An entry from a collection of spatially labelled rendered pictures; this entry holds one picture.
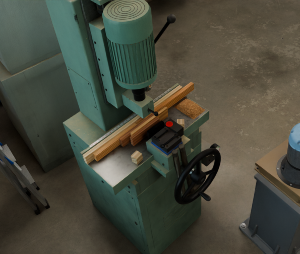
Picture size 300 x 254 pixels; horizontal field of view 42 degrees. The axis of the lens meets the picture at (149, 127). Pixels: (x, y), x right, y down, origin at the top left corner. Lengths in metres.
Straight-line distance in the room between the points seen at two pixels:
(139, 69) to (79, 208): 1.42
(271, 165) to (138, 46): 0.97
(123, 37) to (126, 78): 0.20
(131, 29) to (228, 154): 1.66
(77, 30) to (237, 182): 1.59
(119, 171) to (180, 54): 2.21
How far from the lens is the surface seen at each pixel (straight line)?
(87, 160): 1.71
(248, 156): 2.86
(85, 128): 2.02
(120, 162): 1.70
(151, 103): 1.70
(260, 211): 2.28
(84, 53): 1.65
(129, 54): 1.46
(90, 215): 2.65
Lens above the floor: 2.22
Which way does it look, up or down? 47 degrees down
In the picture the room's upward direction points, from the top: 8 degrees counter-clockwise
